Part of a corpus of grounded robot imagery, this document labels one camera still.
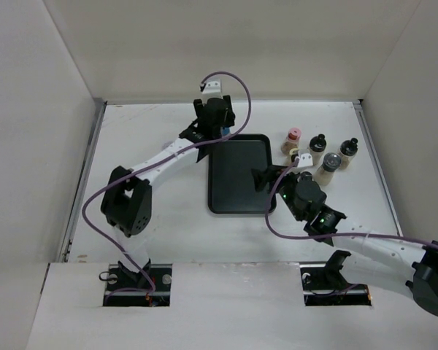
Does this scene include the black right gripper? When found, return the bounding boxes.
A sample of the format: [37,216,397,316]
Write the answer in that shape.
[251,165,304,222]

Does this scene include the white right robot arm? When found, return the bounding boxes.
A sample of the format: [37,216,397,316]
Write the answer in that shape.
[251,166,438,317]

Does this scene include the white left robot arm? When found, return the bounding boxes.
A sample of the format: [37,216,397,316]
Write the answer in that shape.
[101,95,235,244]

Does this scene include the yellow cap spice bottle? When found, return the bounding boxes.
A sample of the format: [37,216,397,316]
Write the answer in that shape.
[286,148,299,166]

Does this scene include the small dark spice bottle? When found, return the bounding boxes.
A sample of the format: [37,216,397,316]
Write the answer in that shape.
[299,171,313,184]

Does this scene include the black rectangular tray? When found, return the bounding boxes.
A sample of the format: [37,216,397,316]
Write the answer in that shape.
[208,133,272,216]

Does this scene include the pink cap spice bottle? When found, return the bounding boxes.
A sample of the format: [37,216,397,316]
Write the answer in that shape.
[280,128,301,155]

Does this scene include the black pump bottle left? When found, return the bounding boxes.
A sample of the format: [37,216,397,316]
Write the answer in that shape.
[304,133,327,166]

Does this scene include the black pump bottle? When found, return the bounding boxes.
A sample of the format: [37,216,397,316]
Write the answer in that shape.
[304,133,327,166]
[337,138,358,170]

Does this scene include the black pump bottle right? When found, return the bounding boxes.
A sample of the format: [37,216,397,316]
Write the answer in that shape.
[337,138,358,170]

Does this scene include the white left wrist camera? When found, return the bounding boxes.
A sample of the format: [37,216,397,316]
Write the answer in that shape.
[200,79,222,97]

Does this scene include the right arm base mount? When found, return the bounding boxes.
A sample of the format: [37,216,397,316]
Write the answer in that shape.
[300,250,372,307]

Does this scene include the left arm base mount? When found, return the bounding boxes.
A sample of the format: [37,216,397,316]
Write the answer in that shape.
[99,261,173,308]

